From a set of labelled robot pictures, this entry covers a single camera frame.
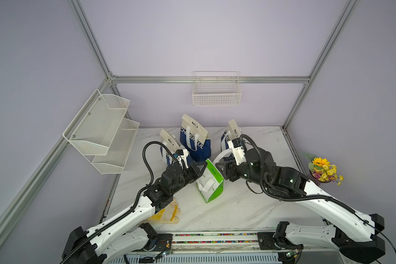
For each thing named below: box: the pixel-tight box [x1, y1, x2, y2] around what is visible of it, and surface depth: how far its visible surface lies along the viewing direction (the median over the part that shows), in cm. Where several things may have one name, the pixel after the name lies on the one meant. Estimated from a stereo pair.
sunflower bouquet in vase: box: [301, 151, 345, 186], surface depth 72 cm
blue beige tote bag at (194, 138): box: [179, 113, 212, 162], surface depth 92 cm
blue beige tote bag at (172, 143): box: [159, 128, 185, 166], surface depth 84 cm
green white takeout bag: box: [195, 158, 225, 204], surface depth 72 cm
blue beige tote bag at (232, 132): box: [221, 119, 243, 152], surface depth 88 cm
